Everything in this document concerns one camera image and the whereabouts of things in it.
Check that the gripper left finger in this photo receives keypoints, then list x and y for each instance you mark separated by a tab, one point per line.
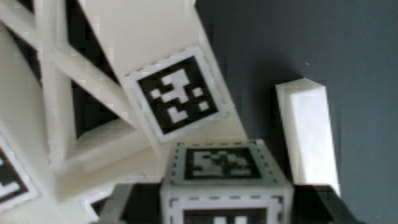
132	205

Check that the white tagged cube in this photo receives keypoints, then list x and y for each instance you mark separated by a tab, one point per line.
225	186

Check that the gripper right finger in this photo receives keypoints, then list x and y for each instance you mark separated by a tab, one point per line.
319	206

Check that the white part at right edge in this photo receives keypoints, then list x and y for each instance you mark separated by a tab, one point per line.
308	132

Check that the white chair back frame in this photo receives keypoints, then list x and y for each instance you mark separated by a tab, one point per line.
113	92

